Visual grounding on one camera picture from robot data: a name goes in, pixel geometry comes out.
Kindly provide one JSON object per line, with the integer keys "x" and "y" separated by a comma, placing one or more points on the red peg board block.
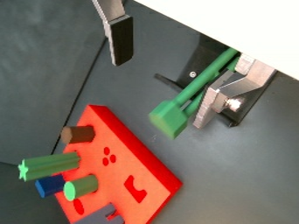
{"x": 133, "y": 181}

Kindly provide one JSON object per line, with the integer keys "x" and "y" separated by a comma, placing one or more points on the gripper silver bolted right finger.
{"x": 234, "y": 92}

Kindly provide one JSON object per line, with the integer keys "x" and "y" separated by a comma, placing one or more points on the green star peg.
{"x": 40, "y": 167}

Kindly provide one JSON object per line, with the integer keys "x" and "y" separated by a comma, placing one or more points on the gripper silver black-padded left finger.
{"x": 117, "y": 28}

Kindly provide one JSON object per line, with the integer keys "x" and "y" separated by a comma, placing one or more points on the light blue slotted block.
{"x": 104, "y": 216}

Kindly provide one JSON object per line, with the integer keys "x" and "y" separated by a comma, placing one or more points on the brown hexagonal peg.
{"x": 76, "y": 134}

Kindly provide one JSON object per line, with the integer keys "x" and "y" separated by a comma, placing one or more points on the green three prong object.
{"x": 168, "y": 117}

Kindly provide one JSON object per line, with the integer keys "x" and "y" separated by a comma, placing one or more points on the green round cylinder peg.
{"x": 80, "y": 187}

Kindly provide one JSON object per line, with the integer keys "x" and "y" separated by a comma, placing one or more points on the dark blue rounded peg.
{"x": 49, "y": 185}

